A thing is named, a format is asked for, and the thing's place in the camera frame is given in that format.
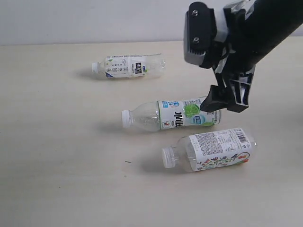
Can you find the floral label clear bottle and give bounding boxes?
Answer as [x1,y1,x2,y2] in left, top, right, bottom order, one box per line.
[162,128,257,172]

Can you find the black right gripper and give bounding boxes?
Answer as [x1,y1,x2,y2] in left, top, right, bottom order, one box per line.
[200,4,257,113]

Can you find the white label tea bottle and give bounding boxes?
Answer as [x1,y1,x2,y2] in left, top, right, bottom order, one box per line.
[92,53,166,79]

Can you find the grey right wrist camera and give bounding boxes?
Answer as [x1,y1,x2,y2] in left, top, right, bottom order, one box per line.
[183,1,217,69]

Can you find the lime label clear bottle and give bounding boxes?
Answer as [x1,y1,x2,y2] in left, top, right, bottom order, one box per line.
[121,97,222,132]

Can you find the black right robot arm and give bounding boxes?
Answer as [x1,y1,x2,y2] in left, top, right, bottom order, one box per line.
[200,0,303,113]

